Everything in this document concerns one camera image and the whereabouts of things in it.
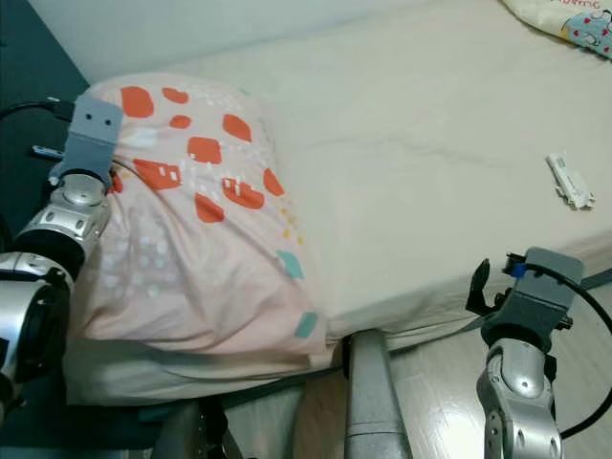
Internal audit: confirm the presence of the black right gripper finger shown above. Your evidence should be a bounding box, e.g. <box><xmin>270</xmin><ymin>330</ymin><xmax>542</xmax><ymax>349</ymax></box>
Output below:
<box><xmin>466</xmin><ymin>257</ymin><xmax>494</xmax><ymax>314</ymax></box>

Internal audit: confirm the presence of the small white tube packet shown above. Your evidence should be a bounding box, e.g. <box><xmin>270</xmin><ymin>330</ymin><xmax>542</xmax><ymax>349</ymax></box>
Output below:
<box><xmin>544</xmin><ymin>150</ymin><xmax>597</xmax><ymax>210</ymax></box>

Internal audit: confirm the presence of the pink pillow with orange print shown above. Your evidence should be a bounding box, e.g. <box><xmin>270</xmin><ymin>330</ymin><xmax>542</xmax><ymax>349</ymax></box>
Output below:
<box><xmin>71</xmin><ymin>75</ymin><xmax>346</xmax><ymax>381</ymax></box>

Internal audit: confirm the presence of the dark teal bed base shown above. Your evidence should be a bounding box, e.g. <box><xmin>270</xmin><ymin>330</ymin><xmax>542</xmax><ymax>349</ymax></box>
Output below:
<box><xmin>229</xmin><ymin>314</ymin><xmax>489</xmax><ymax>422</ymax></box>

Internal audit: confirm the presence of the grey right robot leg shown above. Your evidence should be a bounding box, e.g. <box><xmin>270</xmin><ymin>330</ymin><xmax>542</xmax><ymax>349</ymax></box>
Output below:
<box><xmin>341</xmin><ymin>327</ymin><xmax>415</xmax><ymax>459</ymax></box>

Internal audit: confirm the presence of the mattress with beige sheet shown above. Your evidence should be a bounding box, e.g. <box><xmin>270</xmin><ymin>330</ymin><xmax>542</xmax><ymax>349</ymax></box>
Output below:
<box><xmin>62</xmin><ymin>0</ymin><xmax>612</xmax><ymax>408</ymax></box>

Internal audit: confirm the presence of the cream quilt with cartoon print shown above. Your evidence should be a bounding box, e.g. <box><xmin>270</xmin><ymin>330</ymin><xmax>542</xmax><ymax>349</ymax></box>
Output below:
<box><xmin>501</xmin><ymin>0</ymin><xmax>612</xmax><ymax>59</ymax></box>

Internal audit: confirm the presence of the blue-grey fabric headboard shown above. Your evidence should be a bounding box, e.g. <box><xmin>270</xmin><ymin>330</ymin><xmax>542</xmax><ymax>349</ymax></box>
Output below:
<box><xmin>0</xmin><ymin>0</ymin><xmax>98</xmax><ymax>261</ymax></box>

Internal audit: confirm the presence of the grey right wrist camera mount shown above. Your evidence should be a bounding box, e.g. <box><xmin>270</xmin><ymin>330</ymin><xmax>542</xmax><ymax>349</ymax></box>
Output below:
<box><xmin>480</xmin><ymin>246</ymin><xmax>587</xmax><ymax>356</ymax></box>

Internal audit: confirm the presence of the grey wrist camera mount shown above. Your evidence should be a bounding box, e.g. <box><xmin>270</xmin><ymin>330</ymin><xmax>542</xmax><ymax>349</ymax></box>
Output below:
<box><xmin>480</xmin><ymin>246</ymin><xmax>587</xmax><ymax>356</ymax></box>
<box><xmin>47</xmin><ymin>93</ymin><xmax>126</xmax><ymax>188</ymax></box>

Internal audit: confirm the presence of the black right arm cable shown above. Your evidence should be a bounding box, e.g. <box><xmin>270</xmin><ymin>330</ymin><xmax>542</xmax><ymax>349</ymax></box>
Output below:
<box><xmin>524</xmin><ymin>261</ymin><xmax>612</xmax><ymax>442</ymax></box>

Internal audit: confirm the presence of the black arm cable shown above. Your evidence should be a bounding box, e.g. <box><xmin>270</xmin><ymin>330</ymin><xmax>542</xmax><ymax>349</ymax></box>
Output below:
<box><xmin>524</xmin><ymin>261</ymin><xmax>612</xmax><ymax>442</ymax></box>
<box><xmin>0</xmin><ymin>98</ymin><xmax>78</xmax><ymax>122</ymax></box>

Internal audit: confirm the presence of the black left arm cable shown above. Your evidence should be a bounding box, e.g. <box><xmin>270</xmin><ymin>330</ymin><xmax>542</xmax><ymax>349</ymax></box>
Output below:
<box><xmin>0</xmin><ymin>98</ymin><xmax>78</xmax><ymax>122</ymax></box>

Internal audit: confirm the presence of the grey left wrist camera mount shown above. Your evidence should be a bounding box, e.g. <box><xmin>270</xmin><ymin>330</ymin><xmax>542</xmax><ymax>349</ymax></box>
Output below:
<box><xmin>47</xmin><ymin>93</ymin><xmax>126</xmax><ymax>188</ymax></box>

